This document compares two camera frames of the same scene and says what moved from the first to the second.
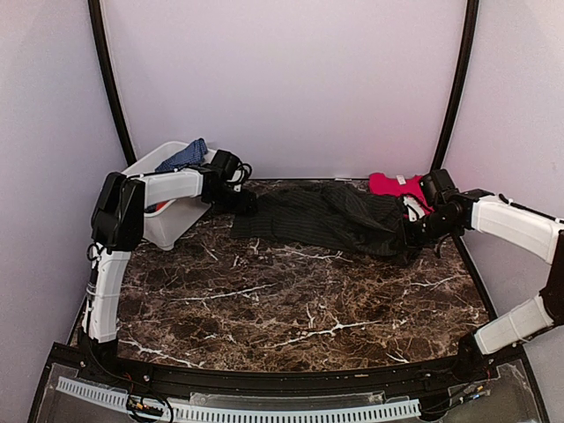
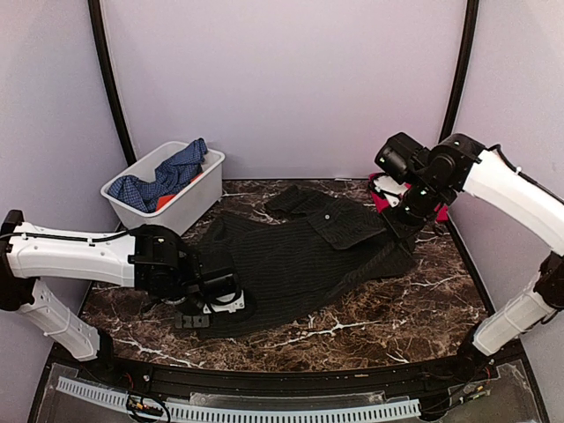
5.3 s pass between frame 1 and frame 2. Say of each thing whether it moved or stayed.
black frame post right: stayed
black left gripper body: moved
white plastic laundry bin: stayed
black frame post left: stayed
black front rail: stayed
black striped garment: moved
